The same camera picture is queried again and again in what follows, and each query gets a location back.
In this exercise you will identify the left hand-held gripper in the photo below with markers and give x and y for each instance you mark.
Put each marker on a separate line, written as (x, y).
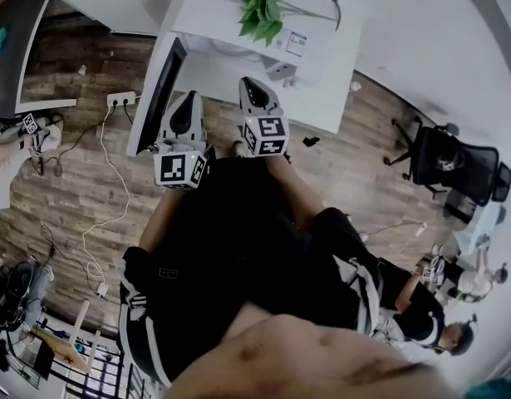
(180, 168)

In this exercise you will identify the person's face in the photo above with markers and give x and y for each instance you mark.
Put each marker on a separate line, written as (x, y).
(301, 360)

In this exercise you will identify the white label sticker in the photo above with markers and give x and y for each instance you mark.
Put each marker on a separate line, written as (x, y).
(296, 42)

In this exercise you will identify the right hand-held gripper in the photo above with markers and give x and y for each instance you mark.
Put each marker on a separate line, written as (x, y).
(267, 135)

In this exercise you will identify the black office chair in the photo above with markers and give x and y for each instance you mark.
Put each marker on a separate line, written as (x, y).
(475, 173)

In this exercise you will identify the white metal rack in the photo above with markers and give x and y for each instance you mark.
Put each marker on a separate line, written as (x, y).
(79, 322)

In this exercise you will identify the white paper scrap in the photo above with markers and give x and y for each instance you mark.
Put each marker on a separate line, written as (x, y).
(81, 70)

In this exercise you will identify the white round plate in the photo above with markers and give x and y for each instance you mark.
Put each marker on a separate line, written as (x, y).
(355, 85)

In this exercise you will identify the green artificial plant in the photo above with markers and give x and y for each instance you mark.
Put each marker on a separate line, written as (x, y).
(261, 13)

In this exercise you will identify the person's left forearm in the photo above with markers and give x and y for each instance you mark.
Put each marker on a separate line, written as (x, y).
(159, 223)

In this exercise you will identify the grey table with white frame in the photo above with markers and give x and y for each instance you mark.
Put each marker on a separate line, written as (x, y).
(14, 77)

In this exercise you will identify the white power adapter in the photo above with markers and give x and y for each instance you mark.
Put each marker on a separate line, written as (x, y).
(101, 291)

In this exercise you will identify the small black object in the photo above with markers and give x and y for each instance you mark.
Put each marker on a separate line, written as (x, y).
(311, 141)

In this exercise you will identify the black monitor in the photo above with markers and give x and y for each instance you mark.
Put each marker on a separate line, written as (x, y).
(43, 362)

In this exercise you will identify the person's black striped shirt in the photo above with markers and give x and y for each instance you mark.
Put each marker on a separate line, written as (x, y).
(238, 243)

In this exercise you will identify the white power strip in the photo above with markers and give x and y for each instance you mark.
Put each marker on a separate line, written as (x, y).
(121, 98)

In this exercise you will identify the person's left shoe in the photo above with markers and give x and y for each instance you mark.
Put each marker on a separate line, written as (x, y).
(239, 148)

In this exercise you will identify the person's right forearm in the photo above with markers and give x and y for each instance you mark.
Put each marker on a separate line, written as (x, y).
(296, 189)

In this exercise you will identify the wooden board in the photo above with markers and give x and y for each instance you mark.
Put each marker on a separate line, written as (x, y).
(68, 353)

